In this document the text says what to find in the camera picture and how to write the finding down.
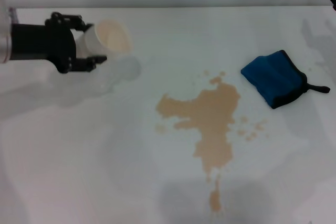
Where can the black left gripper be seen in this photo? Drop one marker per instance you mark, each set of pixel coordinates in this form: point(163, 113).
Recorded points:
point(39, 41)

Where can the white paper cup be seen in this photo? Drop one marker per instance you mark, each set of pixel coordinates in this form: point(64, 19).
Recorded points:
point(110, 37)

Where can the blue rag with black edge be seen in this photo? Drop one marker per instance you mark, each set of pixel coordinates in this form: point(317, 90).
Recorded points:
point(273, 77)

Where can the brown water stain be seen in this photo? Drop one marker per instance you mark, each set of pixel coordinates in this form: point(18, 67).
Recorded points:
point(212, 113)

